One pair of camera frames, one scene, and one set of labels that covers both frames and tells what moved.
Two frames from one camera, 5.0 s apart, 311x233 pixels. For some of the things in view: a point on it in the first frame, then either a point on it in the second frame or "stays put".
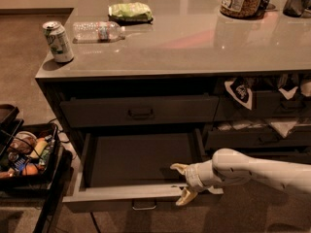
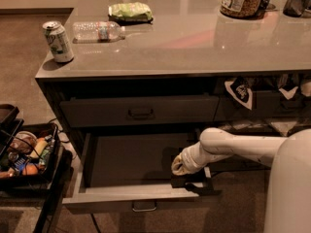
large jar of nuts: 242,1 stays put
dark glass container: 297,1 stays put
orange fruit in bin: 29,170 stays put
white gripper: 193,178 → 188,162
